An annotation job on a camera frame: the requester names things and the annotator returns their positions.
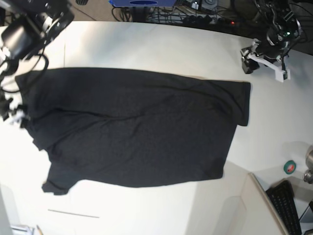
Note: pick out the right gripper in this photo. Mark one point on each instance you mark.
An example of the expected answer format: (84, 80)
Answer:
(17, 116)

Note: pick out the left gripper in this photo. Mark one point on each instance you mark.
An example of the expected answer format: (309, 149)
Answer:
(264, 50)

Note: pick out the black t-shirt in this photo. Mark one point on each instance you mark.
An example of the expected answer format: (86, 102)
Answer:
(131, 128)

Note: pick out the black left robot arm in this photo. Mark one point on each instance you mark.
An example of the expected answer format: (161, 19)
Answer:
(284, 31)

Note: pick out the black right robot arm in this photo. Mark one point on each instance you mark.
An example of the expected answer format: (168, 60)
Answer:
(38, 23)

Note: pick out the green tape roll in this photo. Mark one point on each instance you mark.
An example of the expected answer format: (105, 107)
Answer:
(289, 167)

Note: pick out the blue box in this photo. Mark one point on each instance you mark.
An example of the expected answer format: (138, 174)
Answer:
(142, 3)

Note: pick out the pencil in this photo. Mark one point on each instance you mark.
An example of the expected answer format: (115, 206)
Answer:
(39, 230)

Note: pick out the silver metal cylinder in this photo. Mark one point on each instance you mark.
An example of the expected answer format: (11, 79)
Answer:
(308, 174)

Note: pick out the black keyboard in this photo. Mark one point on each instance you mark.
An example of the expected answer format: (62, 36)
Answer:
(282, 198)

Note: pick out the beige partition panel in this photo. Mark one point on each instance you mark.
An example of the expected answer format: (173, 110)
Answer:
(261, 217)

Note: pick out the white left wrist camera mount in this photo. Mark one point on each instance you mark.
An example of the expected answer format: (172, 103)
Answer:
(282, 72)

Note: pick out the white cable grommet plate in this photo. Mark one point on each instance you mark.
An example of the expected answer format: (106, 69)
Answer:
(65, 221)

